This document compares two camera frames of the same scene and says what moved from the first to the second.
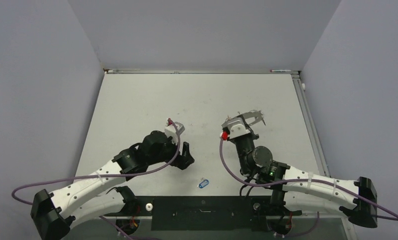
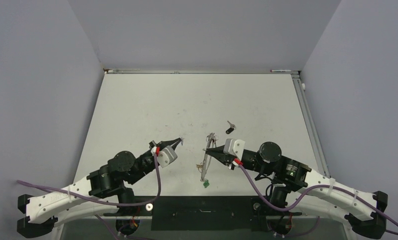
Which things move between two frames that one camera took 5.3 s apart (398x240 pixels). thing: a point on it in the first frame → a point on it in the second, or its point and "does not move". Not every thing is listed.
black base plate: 205,213 does not move
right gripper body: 246,143 → 250,161
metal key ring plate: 251,117 → 211,142
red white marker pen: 279,70 does not move
